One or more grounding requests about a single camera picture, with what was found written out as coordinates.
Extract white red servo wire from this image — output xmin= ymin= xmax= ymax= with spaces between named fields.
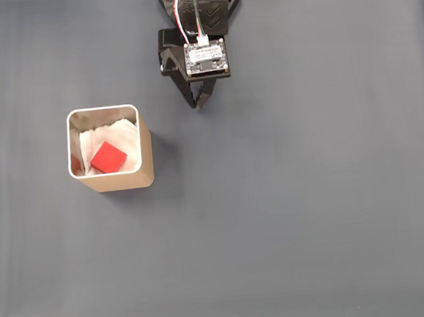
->
xmin=171 ymin=0 xmax=191 ymax=47

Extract beige metal square box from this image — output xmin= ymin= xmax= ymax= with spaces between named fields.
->
xmin=63 ymin=102 xmax=156 ymax=195

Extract dark blue table mat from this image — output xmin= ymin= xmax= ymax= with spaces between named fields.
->
xmin=0 ymin=0 xmax=424 ymax=317

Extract camera circuit board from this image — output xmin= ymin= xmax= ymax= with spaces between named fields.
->
xmin=182 ymin=36 xmax=232 ymax=81

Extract red cube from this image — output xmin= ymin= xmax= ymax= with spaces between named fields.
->
xmin=88 ymin=139 xmax=130 ymax=175

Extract white tissue paper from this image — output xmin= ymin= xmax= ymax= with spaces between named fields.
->
xmin=78 ymin=115 xmax=142 ymax=176

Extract black camera cable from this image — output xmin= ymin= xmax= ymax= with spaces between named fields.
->
xmin=191 ymin=0 xmax=209 ymax=45

